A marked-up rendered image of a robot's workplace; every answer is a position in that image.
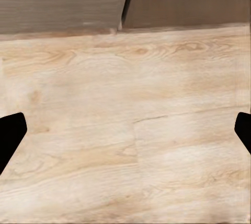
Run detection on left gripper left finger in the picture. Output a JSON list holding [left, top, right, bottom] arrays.
[[0, 112, 27, 175]]

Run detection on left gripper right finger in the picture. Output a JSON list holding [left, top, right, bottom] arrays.
[[234, 112, 251, 154]]

